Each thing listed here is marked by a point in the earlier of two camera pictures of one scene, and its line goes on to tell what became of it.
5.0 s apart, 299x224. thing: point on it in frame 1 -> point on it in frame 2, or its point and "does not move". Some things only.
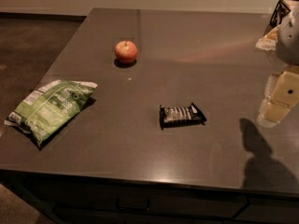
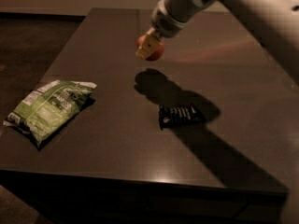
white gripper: [288, 42] -> [165, 25]
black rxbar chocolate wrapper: [180, 116] does not move
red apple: [125, 50] -> [157, 54]
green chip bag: [49, 106] does not move
